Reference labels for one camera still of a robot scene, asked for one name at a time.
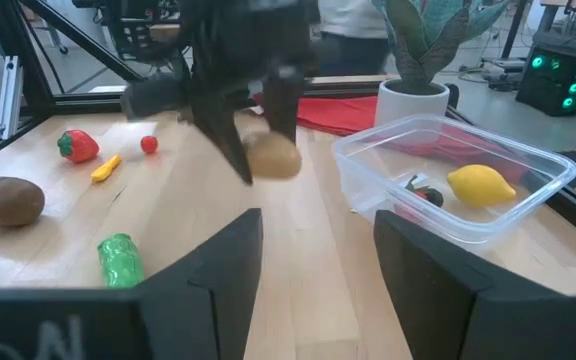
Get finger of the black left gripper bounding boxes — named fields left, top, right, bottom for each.
left=189, top=87, right=255, bottom=187
left=261, top=68, right=305, bottom=147

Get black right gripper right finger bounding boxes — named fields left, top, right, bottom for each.
left=372, top=208, right=570, bottom=360

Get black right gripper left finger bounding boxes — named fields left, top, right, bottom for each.
left=136, top=207, right=265, bottom=360

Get tan toy potato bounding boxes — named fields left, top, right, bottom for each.
left=241, top=130, right=303, bottom=181

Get green toy cucumber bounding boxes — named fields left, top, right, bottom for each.
left=97, top=232, right=146, bottom=290

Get yellow toy lemon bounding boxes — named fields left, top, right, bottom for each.
left=446, top=163, right=518, bottom=209

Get small red toy tomato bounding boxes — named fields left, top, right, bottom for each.
left=139, top=134, right=160, bottom=155

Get red cloth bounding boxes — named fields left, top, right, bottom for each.
left=251, top=92, right=385, bottom=138

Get small yellow toy banana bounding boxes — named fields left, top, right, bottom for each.
left=90, top=153, right=123, bottom=184

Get large red toy strawberry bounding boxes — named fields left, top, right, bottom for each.
left=56, top=129, right=101, bottom=165

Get person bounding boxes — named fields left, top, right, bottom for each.
left=316, top=0, right=392, bottom=77

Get clear plastic container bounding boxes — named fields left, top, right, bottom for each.
left=331, top=113, right=576, bottom=246

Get green artificial plant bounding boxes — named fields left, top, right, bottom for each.
left=371, top=0, right=512, bottom=96

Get brown toy kiwi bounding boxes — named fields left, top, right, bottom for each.
left=0, top=175, right=46, bottom=228

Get black computer tower with lights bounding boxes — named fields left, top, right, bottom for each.
left=514, top=43, right=576, bottom=118

